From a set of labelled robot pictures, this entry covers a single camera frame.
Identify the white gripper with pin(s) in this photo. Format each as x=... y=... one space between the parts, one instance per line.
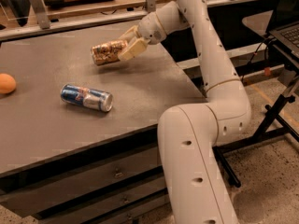
x=149 y=28

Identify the orange gold soda can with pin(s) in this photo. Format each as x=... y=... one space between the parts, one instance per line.
x=108 y=52

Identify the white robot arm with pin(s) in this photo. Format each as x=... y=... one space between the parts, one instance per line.
x=187 y=133

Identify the blue silver energy drink can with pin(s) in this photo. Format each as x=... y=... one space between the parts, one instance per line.
x=86 y=97

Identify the grey drawer cabinet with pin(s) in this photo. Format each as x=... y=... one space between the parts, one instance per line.
x=68 y=164

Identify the orange fruit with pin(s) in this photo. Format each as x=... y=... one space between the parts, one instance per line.
x=7 y=84

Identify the black laptop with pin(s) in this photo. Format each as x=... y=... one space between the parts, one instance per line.
x=284 y=25

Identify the metal railing frame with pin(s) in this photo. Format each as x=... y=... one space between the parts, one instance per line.
x=44 y=20

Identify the black laptop stand frame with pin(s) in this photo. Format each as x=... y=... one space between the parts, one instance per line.
x=272 y=126

